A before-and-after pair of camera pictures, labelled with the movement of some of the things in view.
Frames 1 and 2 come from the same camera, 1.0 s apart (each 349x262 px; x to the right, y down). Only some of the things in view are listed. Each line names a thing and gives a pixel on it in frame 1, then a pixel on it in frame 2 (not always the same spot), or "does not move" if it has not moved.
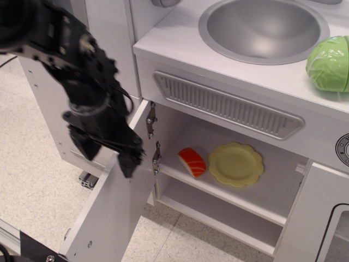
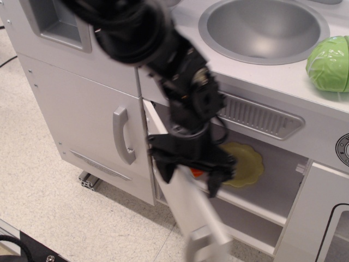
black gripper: x=91 y=127 to x=192 y=147
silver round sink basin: x=262 y=32 does not move
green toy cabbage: x=327 y=64 does not move
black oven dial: x=342 y=149 does not move
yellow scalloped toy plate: x=235 y=165 does not move
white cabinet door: x=104 y=228 to x=191 y=210
